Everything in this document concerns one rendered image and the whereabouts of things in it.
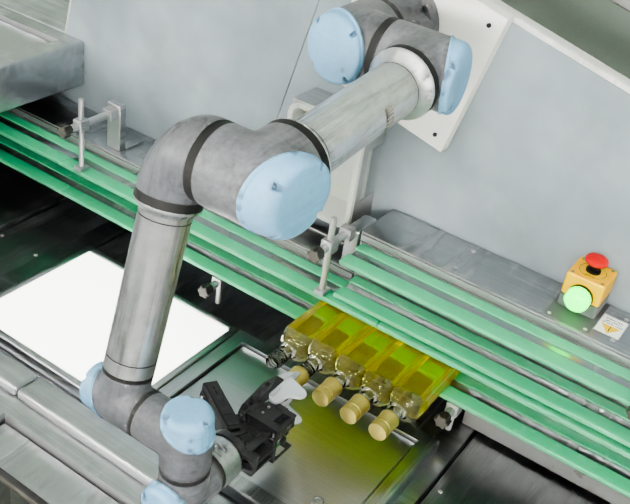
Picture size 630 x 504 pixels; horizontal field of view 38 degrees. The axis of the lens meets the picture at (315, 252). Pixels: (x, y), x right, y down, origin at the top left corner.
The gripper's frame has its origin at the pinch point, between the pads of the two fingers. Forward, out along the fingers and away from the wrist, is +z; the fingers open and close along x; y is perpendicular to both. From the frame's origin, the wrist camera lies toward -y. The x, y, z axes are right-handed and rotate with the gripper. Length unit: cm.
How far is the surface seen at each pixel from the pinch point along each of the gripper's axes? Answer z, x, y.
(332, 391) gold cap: 2.4, 1.1, 7.1
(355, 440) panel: 8.7, -12.8, 10.6
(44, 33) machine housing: 37, 22, -102
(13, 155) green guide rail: 24, -4, -98
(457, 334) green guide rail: 25.9, 6.2, 18.0
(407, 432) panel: 16.4, -12.0, 17.0
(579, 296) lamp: 32, 21, 35
